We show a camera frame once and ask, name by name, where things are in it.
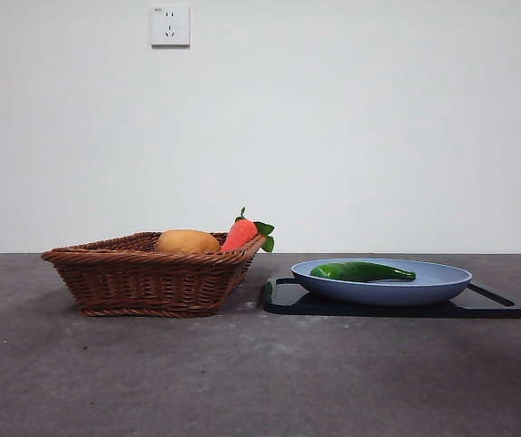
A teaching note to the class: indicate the green pepper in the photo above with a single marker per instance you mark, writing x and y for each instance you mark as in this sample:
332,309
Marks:
356,271

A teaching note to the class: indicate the blue round plate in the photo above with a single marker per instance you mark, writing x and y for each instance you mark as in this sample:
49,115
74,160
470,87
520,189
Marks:
379,293

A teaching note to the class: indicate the orange toy carrot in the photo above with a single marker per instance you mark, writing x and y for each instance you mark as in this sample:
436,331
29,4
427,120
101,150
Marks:
240,234

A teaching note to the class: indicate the yellow-brown potato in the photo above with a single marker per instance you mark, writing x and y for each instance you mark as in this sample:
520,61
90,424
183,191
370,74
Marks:
187,241

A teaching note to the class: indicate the black rectangular tray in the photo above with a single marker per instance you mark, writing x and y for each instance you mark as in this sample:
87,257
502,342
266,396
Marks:
288,307

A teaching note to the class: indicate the brown wicker basket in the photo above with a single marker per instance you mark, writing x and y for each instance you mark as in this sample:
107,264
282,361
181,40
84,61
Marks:
142,282

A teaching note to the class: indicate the white wall socket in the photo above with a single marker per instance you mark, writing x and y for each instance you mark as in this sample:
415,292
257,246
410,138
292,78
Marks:
170,25

